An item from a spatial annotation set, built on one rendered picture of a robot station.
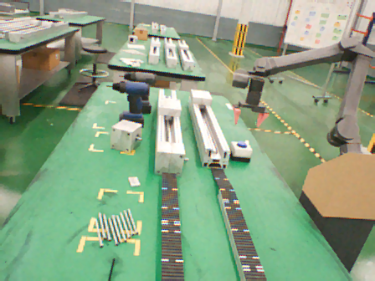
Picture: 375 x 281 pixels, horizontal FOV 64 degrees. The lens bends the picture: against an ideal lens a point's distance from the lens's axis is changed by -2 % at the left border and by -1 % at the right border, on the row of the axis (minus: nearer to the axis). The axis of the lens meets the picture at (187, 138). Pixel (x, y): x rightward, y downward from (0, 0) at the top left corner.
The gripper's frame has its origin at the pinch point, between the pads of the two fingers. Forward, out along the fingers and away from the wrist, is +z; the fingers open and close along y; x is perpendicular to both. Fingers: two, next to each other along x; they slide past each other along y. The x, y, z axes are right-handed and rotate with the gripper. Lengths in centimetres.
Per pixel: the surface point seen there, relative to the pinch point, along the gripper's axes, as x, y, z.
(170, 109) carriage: -20.1, 31.5, 4.8
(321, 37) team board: -491, -278, -28
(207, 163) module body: 11.2, 16.1, 14.9
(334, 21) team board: -472, -285, -61
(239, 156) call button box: 3.9, 0.9, 13.9
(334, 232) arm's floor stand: 37, -29, 24
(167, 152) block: 20.9, 33.2, 7.0
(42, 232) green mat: 55, 65, 17
